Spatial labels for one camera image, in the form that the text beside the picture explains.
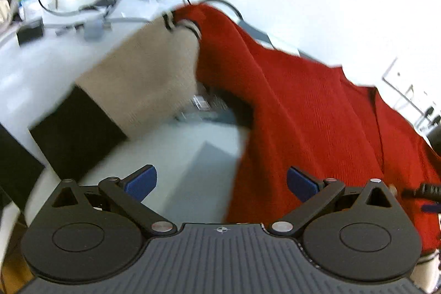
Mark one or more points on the black power adapter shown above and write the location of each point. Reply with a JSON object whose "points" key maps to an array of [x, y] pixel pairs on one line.
{"points": [[30, 33]]}

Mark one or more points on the black box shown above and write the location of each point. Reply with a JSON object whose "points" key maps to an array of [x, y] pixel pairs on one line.
{"points": [[430, 140]]}

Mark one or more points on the red and beige knit sweater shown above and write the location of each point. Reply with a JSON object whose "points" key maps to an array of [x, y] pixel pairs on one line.
{"points": [[310, 108]]}

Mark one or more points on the white wall socket strip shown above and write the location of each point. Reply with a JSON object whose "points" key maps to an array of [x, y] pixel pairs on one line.
{"points": [[406, 87]]}

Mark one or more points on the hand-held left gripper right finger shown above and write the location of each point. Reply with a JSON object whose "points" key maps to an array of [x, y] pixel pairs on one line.
{"points": [[301, 183]]}

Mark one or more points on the black plug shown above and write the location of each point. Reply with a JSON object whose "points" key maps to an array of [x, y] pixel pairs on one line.
{"points": [[429, 111], [437, 120]]}

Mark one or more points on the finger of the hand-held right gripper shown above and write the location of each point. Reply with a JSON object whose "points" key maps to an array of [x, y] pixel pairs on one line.
{"points": [[432, 208], [429, 191]]}

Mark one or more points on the white geometric patterned table mat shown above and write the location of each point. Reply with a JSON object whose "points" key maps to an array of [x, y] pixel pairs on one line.
{"points": [[51, 73]]}

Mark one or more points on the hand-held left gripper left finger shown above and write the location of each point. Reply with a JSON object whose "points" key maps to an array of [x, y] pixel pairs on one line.
{"points": [[143, 182]]}

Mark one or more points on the small grey device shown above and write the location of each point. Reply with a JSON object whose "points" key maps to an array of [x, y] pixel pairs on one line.
{"points": [[206, 103]]}

